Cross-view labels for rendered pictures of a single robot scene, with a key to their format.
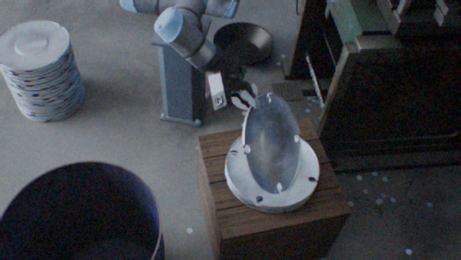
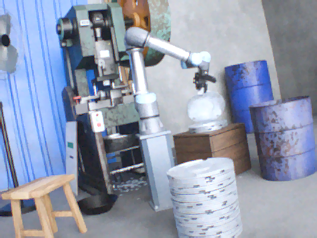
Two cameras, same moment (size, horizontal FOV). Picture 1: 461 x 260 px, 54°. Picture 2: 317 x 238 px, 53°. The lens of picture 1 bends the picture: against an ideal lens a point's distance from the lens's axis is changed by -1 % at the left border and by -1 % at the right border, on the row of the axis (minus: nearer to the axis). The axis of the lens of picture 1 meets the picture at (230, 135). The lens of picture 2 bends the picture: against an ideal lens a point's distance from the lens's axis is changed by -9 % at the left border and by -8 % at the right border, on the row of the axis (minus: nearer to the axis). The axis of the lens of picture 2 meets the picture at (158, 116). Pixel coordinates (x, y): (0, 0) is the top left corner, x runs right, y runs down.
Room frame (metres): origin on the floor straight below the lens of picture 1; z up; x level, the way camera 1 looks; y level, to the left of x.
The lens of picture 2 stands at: (1.87, 2.16, 0.64)
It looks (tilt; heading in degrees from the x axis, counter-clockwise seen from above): 3 degrees down; 253
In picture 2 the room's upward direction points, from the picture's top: 11 degrees counter-clockwise
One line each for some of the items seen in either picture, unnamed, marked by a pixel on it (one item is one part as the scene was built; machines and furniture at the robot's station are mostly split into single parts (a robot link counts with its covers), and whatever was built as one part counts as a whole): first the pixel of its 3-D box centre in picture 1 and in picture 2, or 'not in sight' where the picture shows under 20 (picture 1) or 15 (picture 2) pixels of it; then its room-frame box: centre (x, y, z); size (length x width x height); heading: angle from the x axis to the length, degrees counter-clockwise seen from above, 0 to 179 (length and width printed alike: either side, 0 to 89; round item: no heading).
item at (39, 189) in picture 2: not in sight; (47, 213); (2.01, 0.38, 0.16); 0.34 x 0.24 x 0.34; 54
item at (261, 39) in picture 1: (243, 47); (97, 205); (1.71, -0.02, 0.04); 0.30 x 0.30 x 0.07
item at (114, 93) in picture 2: not in sight; (116, 95); (1.36, -0.41, 0.72); 0.25 x 0.14 x 0.14; 101
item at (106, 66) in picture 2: not in sight; (103, 58); (1.38, -0.55, 1.04); 0.17 x 0.15 x 0.30; 101
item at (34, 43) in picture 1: (31, 44); (199, 167); (1.31, 0.81, 0.32); 0.29 x 0.29 x 0.01
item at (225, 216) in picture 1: (264, 199); (212, 151); (0.79, -0.14, 0.18); 0.40 x 0.38 x 0.35; 108
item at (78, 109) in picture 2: not in sight; (82, 116); (1.65, -0.30, 0.62); 0.10 x 0.06 x 0.20; 11
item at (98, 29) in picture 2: not in sight; (97, 32); (1.39, -0.59, 1.27); 0.21 x 0.12 x 0.34; 101
